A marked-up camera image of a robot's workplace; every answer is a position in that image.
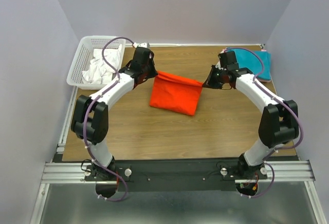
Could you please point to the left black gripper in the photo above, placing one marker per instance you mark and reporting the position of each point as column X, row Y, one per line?
column 153, row 73

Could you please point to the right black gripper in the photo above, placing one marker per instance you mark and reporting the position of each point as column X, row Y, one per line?
column 209, row 83

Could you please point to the orange t shirt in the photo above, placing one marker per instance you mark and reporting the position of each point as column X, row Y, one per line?
column 175, row 93

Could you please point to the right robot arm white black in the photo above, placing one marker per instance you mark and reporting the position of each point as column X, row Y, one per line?
column 279, row 122

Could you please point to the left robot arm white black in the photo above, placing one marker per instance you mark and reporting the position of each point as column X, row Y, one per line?
column 90, row 120

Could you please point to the white crumpled t shirt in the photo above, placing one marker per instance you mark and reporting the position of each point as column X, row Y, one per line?
column 99, row 72

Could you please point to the pink folded t shirt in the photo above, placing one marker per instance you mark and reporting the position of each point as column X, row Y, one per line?
column 264, row 80

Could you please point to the teal folded t shirt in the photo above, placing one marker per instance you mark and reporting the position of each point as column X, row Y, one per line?
column 257, row 62

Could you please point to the white plastic laundry basket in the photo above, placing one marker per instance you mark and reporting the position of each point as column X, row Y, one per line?
column 83, row 56

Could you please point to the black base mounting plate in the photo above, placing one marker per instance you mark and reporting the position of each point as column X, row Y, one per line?
column 224, row 174

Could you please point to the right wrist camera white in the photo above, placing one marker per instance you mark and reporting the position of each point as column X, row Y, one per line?
column 221, row 65

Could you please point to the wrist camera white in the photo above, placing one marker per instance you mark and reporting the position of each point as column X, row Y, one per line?
column 142, row 45
column 221, row 65

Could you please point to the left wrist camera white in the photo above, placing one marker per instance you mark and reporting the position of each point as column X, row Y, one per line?
column 142, row 45

